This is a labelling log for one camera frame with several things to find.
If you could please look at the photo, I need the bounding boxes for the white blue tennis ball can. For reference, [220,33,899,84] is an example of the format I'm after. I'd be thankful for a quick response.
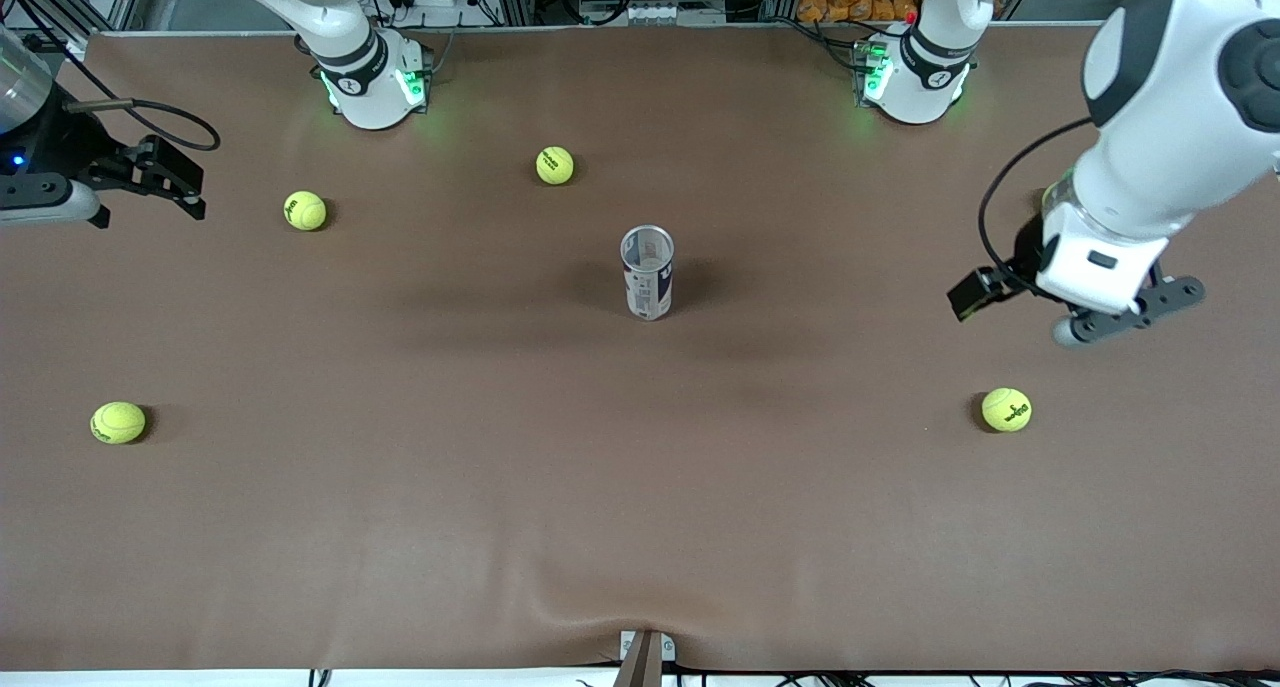
[620,224,676,322]

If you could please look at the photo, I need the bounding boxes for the brown table cloth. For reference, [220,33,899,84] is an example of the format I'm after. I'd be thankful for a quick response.
[0,22,1280,673]

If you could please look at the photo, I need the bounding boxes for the grey metal table clamp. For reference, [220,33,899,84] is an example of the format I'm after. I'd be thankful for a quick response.
[612,629,677,687]

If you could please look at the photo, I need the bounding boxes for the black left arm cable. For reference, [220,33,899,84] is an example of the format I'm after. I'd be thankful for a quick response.
[977,117,1096,298]

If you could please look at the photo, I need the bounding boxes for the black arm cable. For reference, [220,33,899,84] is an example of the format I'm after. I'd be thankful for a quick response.
[977,117,1096,298]
[0,0,222,154]

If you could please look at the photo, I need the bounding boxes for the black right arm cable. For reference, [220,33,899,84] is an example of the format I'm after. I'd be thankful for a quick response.
[0,0,222,154]

